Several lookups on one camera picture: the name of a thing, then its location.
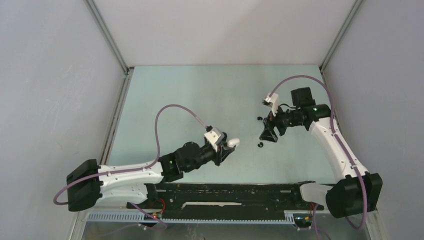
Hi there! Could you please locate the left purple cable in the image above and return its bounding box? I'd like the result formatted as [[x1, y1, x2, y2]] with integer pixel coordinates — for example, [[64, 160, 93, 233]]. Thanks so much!
[[53, 104, 211, 206]]

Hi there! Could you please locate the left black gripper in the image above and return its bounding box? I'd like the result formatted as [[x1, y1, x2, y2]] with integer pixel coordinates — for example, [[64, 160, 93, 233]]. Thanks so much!
[[183, 140, 234, 172]]

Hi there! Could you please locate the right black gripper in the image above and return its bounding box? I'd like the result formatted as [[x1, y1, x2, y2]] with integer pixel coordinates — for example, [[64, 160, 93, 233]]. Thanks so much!
[[259, 102, 303, 143]]

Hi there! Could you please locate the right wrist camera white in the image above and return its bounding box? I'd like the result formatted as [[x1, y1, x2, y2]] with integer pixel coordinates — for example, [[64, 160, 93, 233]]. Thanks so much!
[[262, 92, 280, 117]]

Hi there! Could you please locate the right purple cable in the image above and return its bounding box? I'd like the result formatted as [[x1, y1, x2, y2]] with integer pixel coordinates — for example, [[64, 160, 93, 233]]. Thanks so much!
[[269, 74, 369, 230]]

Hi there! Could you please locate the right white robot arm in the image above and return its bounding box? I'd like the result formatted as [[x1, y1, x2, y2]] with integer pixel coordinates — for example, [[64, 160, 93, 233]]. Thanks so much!
[[259, 87, 383, 219]]

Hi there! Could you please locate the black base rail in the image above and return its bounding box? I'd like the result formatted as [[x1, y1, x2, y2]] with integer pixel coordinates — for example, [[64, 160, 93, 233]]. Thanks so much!
[[137, 183, 316, 222]]

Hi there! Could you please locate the white earbud case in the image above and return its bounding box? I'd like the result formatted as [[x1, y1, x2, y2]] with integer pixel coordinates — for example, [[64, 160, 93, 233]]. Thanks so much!
[[226, 138, 240, 148]]

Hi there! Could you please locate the grey cable duct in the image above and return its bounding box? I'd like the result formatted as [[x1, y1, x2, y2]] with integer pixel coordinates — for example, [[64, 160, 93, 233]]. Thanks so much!
[[86, 211, 296, 225]]

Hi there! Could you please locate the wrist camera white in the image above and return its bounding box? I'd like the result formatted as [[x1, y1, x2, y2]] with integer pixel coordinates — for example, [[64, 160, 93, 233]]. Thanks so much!
[[262, 92, 280, 117], [204, 126, 224, 152]]

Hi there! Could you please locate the purple cable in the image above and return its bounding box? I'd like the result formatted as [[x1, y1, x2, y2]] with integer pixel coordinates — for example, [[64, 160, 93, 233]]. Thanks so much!
[[53, 104, 211, 206], [269, 74, 369, 230]]

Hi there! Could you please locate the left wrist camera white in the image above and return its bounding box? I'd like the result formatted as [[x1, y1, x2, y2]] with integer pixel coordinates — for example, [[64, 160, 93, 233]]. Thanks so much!
[[204, 126, 224, 152]]

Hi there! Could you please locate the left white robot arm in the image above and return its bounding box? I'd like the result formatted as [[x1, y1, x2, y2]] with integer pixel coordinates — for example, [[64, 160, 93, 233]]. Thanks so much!
[[66, 138, 240, 212]]

